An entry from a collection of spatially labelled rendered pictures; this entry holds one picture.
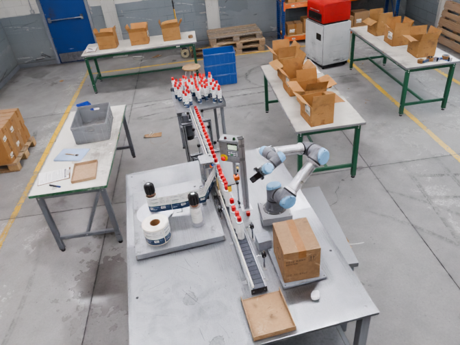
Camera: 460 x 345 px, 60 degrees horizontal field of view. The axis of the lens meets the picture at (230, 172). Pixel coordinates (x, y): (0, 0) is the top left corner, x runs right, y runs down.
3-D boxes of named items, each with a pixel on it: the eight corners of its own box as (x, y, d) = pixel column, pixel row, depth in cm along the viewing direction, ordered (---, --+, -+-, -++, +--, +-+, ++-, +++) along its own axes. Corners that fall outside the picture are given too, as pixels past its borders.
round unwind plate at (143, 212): (136, 205, 341) (135, 204, 340) (171, 198, 345) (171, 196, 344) (137, 228, 316) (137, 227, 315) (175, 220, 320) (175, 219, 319)
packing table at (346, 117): (262, 111, 665) (260, 66, 621) (309, 105, 668) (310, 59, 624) (296, 188, 483) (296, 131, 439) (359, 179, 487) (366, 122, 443)
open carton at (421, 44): (398, 51, 617) (401, 27, 596) (426, 48, 617) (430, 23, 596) (409, 59, 583) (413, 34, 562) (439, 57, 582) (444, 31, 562)
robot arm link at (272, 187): (276, 191, 321) (275, 177, 314) (286, 198, 311) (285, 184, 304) (263, 196, 316) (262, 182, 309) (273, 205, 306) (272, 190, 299)
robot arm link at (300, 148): (309, 137, 314) (259, 143, 289) (319, 142, 305) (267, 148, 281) (307, 150, 319) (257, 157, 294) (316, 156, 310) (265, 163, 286)
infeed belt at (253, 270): (207, 163, 393) (207, 159, 391) (215, 161, 394) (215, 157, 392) (253, 293, 259) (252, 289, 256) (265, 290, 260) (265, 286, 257)
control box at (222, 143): (225, 154, 318) (222, 133, 307) (245, 157, 312) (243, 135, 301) (220, 161, 311) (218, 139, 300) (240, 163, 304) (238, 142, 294)
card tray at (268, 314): (241, 300, 256) (240, 296, 254) (279, 290, 260) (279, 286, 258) (253, 341, 232) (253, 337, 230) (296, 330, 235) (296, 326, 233)
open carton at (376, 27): (360, 32, 715) (362, 10, 694) (387, 28, 719) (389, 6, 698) (369, 37, 685) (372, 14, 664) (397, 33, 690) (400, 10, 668)
